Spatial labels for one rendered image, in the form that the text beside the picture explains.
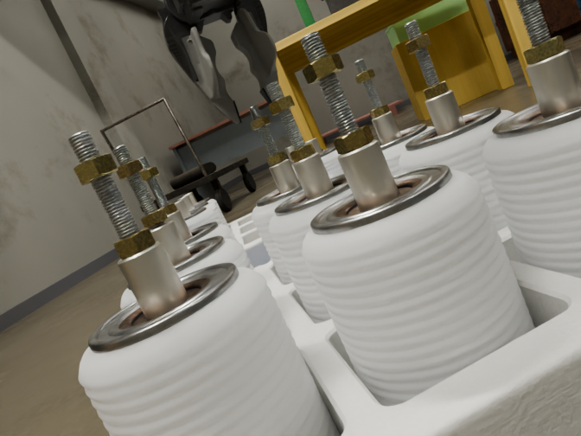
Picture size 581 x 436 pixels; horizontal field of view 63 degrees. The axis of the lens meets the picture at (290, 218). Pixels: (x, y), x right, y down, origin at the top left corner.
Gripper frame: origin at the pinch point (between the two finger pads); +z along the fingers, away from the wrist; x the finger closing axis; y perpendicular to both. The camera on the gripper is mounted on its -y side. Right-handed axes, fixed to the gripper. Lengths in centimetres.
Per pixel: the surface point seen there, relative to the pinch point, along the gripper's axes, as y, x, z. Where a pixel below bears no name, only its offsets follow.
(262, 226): 2.3, -4.4, 11.1
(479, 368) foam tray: 29.8, -2.5, 16.5
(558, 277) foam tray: 27.0, 4.7, 16.5
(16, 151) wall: -305, -89, -61
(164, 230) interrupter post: 12.8, -12.2, 6.8
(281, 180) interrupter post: 1.5, -0.7, 8.0
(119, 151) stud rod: 12.2, -12.5, 0.6
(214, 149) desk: -465, 50, -16
